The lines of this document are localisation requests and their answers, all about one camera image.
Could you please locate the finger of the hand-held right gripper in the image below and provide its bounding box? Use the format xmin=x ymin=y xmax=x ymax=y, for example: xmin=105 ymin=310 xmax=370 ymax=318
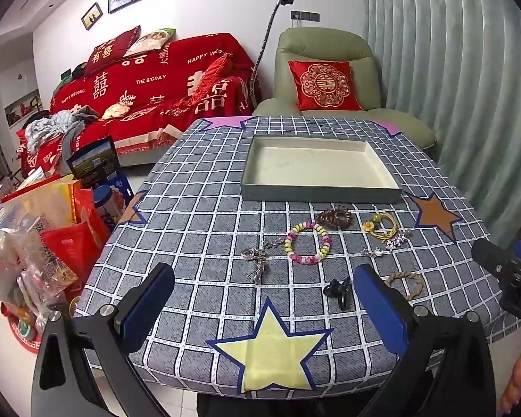
xmin=471 ymin=237 xmax=521 ymax=279

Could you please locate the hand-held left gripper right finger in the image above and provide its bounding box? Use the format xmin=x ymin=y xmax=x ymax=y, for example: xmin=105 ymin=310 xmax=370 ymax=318
xmin=354 ymin=263 xmax=498 ymax=417

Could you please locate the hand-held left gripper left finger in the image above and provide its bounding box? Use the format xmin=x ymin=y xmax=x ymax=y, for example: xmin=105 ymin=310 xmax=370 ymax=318
xmin=30 ymin=262 xmax=176 ymax=417

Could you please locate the brown braided rope bracelet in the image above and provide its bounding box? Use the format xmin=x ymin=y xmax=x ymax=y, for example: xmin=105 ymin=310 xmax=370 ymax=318
xmin=384 ymin=271 xmax=425 ymax=301

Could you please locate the silver star charm bracelet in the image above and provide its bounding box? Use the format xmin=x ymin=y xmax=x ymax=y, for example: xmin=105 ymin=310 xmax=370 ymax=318
xmin=361 ymin=231 xmax=413 ymax=259

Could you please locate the yellow cord sunflower bracelet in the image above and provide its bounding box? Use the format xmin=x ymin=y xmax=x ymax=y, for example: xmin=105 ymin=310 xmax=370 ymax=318
xmin=362 ymin=212 xmax=399 ymax=240

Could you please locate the silver heart chain bracelet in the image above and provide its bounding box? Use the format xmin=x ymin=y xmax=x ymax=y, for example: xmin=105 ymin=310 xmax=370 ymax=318
xmin=241 ymin=238 xmax=287 ymax=285

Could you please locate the pink yellow beaded bracelet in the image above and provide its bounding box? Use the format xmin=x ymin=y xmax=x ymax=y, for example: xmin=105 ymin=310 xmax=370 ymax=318
xmin=286 ymin=221 xmax=333 ymax=265

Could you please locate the grey-green jewelry tray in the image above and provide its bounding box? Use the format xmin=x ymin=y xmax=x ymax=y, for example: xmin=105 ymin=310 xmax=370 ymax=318
xmin=240 ymin=136 xmax=404 ymax=205

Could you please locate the person's right hand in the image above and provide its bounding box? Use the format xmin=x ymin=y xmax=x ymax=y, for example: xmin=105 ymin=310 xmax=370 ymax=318
xmin=501 ymin=347 xmax=521 ymax=415

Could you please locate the black hair claw clip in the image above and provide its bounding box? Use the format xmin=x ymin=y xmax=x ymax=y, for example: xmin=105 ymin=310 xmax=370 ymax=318
xmin=322 ymin=279 xmax=352 ymax=311

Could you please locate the grey checked star tablecloth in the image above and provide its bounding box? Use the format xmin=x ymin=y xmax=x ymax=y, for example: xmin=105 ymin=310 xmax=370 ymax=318
xmin=72 ymin=115 xmax=521 ymax=396

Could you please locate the red gift bag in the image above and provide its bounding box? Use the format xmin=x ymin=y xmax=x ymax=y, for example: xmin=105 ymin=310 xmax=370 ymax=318
xmin=40 ymin=221 xmax=109 ymax=270

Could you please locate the blue lidded jar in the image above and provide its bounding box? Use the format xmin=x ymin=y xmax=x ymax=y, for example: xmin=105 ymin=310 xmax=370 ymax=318
xmin=93 ymin=185 xmax=126 ymax=227

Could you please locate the dark picture box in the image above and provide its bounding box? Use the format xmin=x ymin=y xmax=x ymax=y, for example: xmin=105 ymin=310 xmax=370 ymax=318
xmin=66 ymin=137 xmax=120 ymax=189

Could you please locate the pale green curtain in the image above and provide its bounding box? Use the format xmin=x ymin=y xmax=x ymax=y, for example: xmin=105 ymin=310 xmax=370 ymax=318
xmin=365 ymin=0 xmax=521 ymax=244

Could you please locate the beige plush item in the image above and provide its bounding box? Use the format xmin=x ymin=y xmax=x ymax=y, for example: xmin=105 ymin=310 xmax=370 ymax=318
xmin=102 ymin=100 xmax=133 ymax=119

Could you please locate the pile of grey clothes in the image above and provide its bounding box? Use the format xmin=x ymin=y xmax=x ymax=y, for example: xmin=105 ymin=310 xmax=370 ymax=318
xmin=17 ymin=111 xmax=100 ymax=161

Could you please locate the sofa with red cover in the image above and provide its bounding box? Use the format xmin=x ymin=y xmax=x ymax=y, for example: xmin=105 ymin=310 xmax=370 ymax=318
xmin=21 ymin=32 xmax=262 ymax=174

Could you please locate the red embroidered cushion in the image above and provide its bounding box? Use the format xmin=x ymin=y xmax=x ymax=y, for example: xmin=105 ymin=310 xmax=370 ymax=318
xmin=288 ymin=61 xmax=365 ymax=111

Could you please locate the red satin pillow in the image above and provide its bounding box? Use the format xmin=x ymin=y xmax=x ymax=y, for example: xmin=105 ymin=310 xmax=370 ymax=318
xmin=191 ymin=56 xmax=233 ymax=100

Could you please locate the photo print pillow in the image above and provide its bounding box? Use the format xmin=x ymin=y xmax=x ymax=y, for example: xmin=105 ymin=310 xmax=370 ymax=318
xmin=124 ymin=28 xmax=176 ymax=57

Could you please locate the green armchair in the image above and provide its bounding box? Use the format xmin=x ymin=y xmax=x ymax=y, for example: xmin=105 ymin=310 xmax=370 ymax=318
xmin=252 ymin=27 xmax=437 ymax=150

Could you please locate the small framed photo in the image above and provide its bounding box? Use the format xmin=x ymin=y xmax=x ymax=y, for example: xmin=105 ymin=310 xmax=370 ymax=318
xmin=82 ymin=2 xmax=102 ymax=31

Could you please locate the brown spiral hair tie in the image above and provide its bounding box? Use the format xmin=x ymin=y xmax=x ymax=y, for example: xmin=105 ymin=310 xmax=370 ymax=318
xmin=317 ymin=207 xmax=352 ymax=229

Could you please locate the wall picture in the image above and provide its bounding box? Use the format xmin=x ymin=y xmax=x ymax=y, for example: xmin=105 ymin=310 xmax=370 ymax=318
xmin=4 ymin=89 xmax=42 ymax=126

